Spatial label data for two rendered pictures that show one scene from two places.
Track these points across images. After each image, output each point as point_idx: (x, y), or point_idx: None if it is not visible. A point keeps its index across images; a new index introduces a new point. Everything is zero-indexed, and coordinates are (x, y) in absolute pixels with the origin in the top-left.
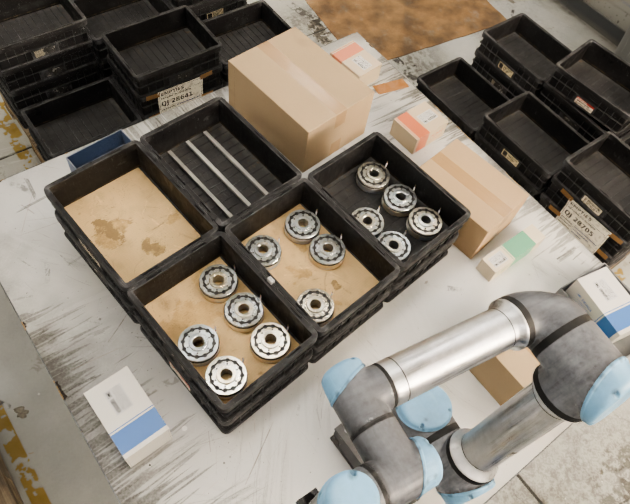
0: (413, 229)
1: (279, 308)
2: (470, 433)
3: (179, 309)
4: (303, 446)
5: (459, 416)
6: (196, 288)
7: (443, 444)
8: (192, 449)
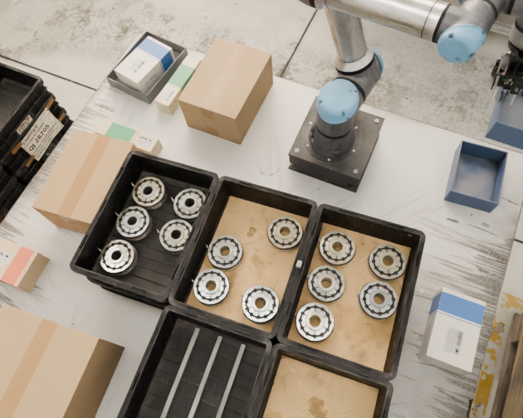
0: (163, 196)
1: (310, 252)
2: (352, 52)
3: (358, 341)
4: (373, 206)
5: (285, 125)
6: (329, 340)
7: (357, 77)
8: (430, 275)
